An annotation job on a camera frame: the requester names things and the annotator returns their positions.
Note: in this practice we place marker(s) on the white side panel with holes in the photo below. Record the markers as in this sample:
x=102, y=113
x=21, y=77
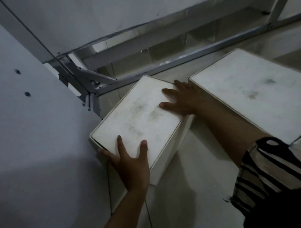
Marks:
x=35, y=131

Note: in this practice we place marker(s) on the person's right thumb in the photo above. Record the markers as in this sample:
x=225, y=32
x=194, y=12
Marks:
x=169, y=107

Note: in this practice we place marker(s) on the grey metal corner bracket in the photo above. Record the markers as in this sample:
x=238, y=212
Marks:
x=82, y=75

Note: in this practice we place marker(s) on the person's left hand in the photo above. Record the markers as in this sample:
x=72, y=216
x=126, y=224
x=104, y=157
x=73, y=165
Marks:
x=132, y=171

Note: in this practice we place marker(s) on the large white cardboard box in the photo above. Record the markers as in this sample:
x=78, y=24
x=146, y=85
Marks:
x=254, y=91

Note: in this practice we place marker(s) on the person's right hand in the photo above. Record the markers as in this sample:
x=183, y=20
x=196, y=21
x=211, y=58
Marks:
x=188, y=101

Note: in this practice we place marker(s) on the small white cardboard box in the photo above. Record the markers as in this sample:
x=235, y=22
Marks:
x=138, y=117

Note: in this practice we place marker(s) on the person's left forearm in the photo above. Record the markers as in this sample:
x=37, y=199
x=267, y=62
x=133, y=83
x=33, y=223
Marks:
x=128, y=209

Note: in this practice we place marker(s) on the person's right forearm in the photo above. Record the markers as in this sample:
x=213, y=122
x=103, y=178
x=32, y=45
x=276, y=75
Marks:
x=228, y=129

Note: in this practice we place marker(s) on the grey metal rack frame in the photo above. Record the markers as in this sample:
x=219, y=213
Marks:
x=178, y=58

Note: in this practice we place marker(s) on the black and white striped sleeve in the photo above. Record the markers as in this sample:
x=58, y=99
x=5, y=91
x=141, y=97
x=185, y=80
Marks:
x=265, y=183

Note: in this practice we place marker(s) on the person's left thumb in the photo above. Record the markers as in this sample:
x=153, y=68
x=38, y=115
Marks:
x=144, y=151

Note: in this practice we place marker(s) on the person's right middle finger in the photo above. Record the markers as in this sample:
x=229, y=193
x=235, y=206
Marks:
x=180, y=83

